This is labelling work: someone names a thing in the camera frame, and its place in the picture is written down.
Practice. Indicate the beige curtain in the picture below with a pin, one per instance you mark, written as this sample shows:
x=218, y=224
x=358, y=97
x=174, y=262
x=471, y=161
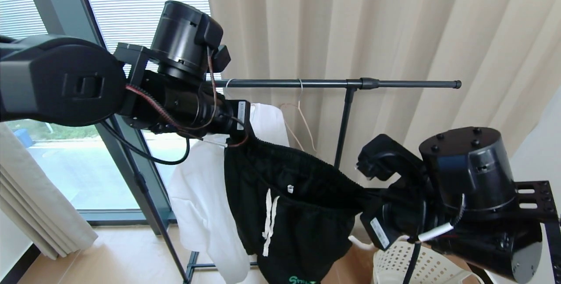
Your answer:
x=394, y=21
x=35, y=205

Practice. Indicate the white laundry basket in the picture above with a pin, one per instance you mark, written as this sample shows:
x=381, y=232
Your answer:
x=394, y=262

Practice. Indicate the black garment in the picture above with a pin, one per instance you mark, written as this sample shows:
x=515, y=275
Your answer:
x=307, y=222

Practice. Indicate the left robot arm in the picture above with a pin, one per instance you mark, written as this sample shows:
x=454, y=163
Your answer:
x=57, y=78

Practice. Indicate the black clothes rack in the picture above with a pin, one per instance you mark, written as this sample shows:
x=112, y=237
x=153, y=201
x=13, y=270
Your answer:
x=394, y=84

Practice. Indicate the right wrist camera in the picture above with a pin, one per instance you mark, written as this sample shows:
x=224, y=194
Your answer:
x=385, y=157

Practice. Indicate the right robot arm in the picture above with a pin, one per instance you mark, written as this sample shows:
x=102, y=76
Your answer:
x=469, y=174

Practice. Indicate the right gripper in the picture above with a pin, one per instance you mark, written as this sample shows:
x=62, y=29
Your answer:
x=482, y=244

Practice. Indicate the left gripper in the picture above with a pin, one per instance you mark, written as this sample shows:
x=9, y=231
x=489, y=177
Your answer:
x=188, y=108

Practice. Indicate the white garment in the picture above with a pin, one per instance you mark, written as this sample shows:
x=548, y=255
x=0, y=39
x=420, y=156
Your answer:
x=201, y=196

